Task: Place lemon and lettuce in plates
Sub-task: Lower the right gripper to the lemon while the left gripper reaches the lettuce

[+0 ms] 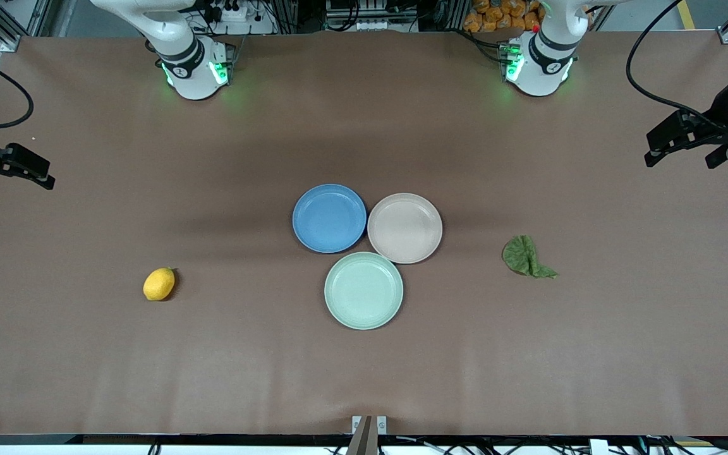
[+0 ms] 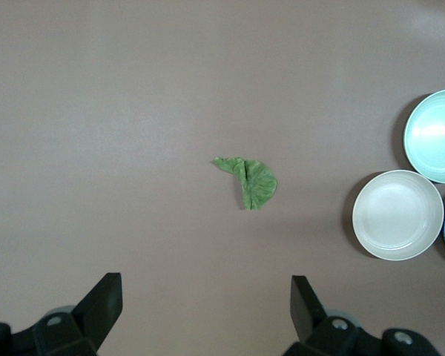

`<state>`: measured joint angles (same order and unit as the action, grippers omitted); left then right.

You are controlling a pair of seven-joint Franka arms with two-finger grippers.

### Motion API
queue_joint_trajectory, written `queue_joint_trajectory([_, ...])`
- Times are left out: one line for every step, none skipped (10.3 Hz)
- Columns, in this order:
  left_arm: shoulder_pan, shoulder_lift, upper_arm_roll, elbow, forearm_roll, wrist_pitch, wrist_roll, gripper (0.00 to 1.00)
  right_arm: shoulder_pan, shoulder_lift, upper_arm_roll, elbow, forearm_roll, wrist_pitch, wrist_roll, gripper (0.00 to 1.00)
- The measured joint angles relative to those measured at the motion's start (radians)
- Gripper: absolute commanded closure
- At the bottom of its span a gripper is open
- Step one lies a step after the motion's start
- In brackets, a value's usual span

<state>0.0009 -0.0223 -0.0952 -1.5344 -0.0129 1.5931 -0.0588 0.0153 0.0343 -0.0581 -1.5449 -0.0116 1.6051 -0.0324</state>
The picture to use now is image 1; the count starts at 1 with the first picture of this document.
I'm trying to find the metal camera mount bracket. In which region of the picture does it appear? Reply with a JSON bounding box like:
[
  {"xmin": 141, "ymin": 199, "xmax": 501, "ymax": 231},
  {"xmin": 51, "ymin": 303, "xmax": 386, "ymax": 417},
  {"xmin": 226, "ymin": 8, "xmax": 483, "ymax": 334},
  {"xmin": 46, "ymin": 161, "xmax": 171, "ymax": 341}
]
[{"xmin": 346, "ymin": 415, "xmax": 388, "ymax": 455}]

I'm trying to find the yellow lemon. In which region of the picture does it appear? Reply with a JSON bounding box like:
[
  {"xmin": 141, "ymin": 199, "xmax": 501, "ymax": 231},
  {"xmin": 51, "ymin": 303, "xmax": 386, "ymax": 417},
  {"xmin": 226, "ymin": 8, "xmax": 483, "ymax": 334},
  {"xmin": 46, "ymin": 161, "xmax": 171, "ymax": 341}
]
[{"xmin": 143, "ymin": 267, "xmax": 177, "ymax": 302}]

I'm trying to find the white power strip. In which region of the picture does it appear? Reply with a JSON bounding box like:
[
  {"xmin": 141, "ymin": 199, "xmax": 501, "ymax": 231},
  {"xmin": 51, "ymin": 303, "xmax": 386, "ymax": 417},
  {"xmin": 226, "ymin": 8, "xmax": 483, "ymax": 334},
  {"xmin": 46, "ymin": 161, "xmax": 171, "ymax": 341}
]
[{"xmin": 206, "ymin": 0, "xmax": 276, "ymax": 36}]

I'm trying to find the blue plate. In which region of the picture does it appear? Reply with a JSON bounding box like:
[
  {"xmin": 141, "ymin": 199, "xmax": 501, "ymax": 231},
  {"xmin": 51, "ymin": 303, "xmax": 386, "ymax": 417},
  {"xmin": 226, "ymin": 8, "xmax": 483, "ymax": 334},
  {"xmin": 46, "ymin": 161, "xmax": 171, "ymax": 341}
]
[{"xmin": 292, "ymin": 184, "xmax": 368, "ymax": 254}]

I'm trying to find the pile of orange fruits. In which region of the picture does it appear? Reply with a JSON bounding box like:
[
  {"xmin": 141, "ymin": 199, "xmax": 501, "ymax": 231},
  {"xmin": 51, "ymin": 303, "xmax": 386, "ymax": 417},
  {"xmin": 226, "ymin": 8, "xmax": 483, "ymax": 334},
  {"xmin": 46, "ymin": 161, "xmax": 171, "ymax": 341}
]
[{"xmin": 463, "ymin": 0, "xmax": 545, "ymax": 33}]

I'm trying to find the green lettuce leaf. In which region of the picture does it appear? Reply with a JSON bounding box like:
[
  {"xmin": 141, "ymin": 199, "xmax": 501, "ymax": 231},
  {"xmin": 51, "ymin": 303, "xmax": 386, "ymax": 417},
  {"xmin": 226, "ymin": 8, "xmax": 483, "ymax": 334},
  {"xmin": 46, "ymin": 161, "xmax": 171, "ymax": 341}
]
[{"xmin": 502, "ymin": 235, "xmax": 559, "ymax": 279}]

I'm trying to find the mint green plate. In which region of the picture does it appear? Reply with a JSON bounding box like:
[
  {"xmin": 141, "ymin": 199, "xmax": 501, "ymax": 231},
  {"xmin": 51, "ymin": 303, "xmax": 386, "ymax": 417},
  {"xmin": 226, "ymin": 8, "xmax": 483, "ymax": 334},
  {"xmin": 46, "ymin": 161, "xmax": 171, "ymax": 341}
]
[{"xmin": 324, "ymin": 252, "xmax": 404, "ymax": 331}]

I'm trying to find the pale beige plate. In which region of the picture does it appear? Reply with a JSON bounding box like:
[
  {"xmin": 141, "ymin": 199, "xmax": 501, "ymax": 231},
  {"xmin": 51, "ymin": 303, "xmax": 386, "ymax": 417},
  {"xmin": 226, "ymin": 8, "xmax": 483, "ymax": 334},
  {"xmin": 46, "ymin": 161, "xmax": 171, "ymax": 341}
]
[{"xmin": 367, "ymin": 193, "xmax": 444, "ymax": 265}]

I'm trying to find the black cable bundle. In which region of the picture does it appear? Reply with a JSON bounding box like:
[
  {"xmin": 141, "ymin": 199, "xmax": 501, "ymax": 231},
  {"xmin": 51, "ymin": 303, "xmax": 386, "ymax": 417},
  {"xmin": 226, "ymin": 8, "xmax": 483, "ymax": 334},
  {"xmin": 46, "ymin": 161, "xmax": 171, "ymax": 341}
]
[{"xmin": 456, "ymin": 27, "xmax": 511, "ymax": 65}]

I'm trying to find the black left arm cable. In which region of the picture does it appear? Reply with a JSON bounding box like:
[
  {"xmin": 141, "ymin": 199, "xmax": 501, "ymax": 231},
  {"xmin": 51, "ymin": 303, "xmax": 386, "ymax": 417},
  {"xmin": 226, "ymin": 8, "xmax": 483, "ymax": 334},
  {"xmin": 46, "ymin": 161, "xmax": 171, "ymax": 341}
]
[{"xmin": 625, "ymin": 0, "xmax": 728, "ymax": 130}]

